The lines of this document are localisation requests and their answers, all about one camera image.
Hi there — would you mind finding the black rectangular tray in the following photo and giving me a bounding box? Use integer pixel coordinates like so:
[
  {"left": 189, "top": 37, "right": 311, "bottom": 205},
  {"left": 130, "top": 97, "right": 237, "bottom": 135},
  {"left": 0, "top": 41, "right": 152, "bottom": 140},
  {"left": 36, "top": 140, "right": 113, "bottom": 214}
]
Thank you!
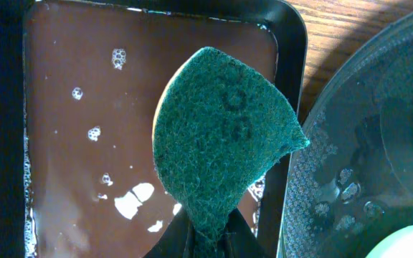
[{"left": 0, "top": 1, "right": 307, "bottom": 257}]

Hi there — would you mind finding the light blue plate front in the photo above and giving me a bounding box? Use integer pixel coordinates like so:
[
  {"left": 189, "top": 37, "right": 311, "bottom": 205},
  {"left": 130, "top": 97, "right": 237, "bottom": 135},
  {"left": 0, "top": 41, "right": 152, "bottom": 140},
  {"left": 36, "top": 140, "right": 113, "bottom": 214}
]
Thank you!
[{"left": 366, "top": 225, "right": 413, "bottom": 258}]

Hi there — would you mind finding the black round tray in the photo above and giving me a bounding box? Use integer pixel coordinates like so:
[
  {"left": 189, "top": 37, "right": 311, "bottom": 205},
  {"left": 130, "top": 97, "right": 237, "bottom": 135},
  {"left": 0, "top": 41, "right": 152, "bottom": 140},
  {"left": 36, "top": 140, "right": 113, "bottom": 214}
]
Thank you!
[{"left": 277, "top": 13, "right": 413, "bottom": 257}]

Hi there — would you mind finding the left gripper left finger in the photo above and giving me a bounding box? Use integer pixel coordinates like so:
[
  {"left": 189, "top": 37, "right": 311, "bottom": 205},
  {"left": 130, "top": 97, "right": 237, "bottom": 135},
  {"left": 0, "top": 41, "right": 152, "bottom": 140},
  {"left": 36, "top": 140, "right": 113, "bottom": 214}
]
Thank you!
[{"left": 144, "top": 208, "right": 194, "bottom": 258}]

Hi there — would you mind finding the green yellow sponge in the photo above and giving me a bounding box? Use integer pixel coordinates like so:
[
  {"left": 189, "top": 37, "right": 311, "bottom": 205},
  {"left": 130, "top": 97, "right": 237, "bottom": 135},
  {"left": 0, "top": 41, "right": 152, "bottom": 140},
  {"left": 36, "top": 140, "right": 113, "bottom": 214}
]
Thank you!
[{"left": 152, "top": 47, "right": 310, "bottom": 257}]

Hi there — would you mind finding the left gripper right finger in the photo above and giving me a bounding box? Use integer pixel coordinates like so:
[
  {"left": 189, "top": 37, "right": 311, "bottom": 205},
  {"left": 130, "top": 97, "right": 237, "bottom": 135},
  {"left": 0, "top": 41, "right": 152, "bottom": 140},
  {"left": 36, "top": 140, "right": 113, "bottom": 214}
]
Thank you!
[{"left": 220, "top": 209, "right": 268, "bottom": 258}]

